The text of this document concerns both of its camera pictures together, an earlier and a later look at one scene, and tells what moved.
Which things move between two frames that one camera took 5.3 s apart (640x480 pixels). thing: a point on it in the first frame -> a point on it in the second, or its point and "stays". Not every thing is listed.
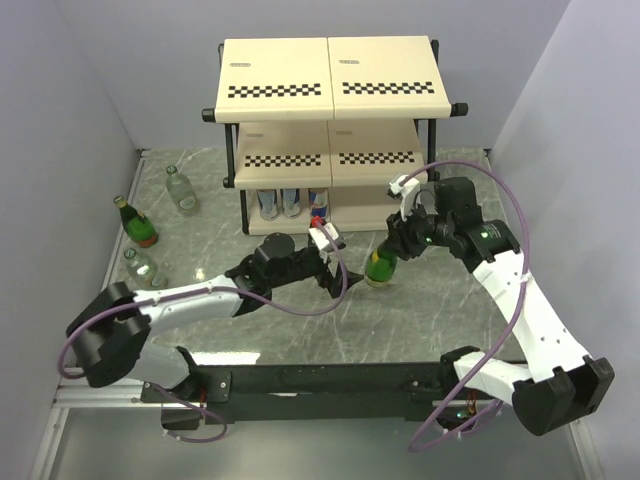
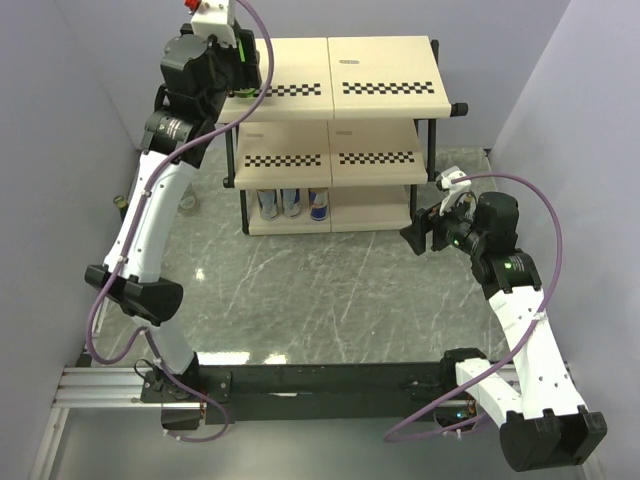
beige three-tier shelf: (320, 128) stays
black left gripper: (334, 285) -> (228, 51)
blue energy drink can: (319, 202) stays
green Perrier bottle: (380, 267) -> (249, 83)
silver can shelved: (268, 204) stays
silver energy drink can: (291, 202) stays
